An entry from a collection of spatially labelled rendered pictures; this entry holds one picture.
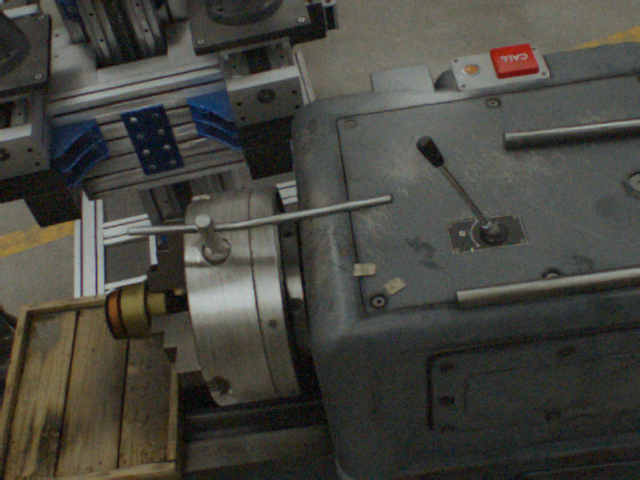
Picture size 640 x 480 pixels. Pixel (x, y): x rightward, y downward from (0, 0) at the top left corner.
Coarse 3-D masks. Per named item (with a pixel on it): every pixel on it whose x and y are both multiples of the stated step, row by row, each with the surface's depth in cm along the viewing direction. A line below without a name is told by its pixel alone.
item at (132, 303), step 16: (128, 288) 119; (144, 288) 117; (112, 304) 117; (128, 304) 117; (144, 304) 116; (160, 304) 117; (176, 304) 123; (112, 320) 117; (128, 320) 116; (144, 320) 116; (128, 336) 120; (144, 336) 119
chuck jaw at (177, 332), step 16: (160, 320) 116; (176, 320) 116; (160, 336) 115; (176, 336) 114; (192, 336) 113; (176, 352) 114; (192, 352) 111; (176, 368) 110; (192, 368) 110; (192, 384) 112; (208, 384) 110; (224, 384) 110
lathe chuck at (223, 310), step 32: (224, 192) 117; (192, 256) 106; (192, 288) 104; (224, 288) 104; (192, 320) 104; (224, 320) 104; (256, 320) 104; (224, 352) 105; (256, 352) 106; (256, 384) 109
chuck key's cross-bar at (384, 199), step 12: (336, 204) 96; (348, 204) 95; (360, 204) 94; (372, 204) 94; (384, 204) 94; (276, 216) 98; (288, 216) 97; (300, 216) 97; (312, 216) 97; (132, 228) 100; (144, 228) 100; (156, 228) 100; (168, 228) 100; (180, 228) 100; (192, 228) 100; (216, 228) 99; (228, 228) 99; (240, 228) 99; (252, 228) 99
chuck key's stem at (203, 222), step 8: (200, 216) 98; (208, 216) 98; (200, 224) 98; (208, 224) 98; (200, 232) 99; (208, 232) 99; (216, 232) 101; (208, 240) 101; (216, 240) 102; (216, 248) 104
